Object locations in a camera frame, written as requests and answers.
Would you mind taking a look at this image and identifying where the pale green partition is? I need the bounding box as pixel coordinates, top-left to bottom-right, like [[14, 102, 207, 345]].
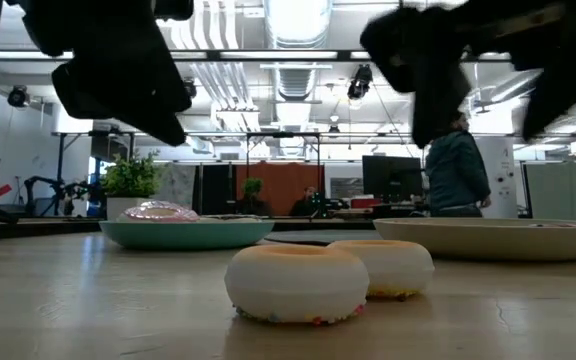
[[522, 162, 576, 220]]

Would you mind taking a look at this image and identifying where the black overhead beam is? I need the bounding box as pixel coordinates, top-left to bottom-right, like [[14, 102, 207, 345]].
[[0, 48, 514, 63]]

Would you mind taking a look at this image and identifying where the small donut with rainbow sprinkles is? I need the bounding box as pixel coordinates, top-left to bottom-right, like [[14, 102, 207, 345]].
[[224, 243, 371, 326]]

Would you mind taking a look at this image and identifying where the silver ventilation duct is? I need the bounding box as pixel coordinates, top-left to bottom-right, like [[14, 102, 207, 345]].
[[265, 0, 333, 50]]

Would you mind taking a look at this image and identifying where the teal bowl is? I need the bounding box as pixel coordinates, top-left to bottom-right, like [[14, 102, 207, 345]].
[[98, 218, 276, 251]]

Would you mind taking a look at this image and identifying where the black monitor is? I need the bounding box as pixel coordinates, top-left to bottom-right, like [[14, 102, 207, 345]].
[[361, 155, 424, 204]]

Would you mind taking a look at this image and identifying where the grey patterned panel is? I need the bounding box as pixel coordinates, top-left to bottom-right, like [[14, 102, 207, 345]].
[[156, 163, 197, 214]]

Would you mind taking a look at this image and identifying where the orange partition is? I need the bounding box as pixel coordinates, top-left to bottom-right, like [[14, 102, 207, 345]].
[[235, 162, 325, 216]]

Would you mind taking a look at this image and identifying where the person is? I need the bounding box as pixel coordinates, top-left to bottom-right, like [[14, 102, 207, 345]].
[[424, 112, 493, 219], [289, 186, 319, 217]]

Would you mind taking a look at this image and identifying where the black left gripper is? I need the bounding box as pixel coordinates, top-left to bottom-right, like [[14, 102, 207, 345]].
[[20, 0, 194, 146]]

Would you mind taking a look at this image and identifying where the red box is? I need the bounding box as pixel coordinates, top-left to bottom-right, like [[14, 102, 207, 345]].
[[350, 197, 383, 210]]

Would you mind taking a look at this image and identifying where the green plant in white pot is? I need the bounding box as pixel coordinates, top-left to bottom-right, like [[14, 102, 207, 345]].
[[100, 149, 162, 221]]

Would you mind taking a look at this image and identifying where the cream bowl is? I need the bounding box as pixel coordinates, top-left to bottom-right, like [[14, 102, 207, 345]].
[[372, 217, 576, 263]]

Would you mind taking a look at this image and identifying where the large pink frosted donut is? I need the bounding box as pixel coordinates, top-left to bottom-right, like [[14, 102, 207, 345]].
[[117, 200, 201, 224]]

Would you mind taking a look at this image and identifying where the black partition panel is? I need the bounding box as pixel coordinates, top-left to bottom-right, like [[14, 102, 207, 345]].
[[195, 163, 237, 216]]

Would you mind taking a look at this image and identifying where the white column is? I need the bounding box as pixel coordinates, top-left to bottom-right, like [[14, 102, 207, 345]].
[[482, 135, 518, 219]]

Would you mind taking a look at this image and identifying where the small green plant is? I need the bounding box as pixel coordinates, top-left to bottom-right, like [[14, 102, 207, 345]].
[[241, 178, 265, 217]]

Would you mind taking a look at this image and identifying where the small donut with yellow sprinkles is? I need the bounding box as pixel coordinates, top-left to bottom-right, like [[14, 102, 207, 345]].
[[326, 238, 436, 301]]

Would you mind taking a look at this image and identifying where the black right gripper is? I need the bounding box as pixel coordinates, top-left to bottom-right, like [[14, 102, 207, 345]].
[[360, 0, 576, 149]]

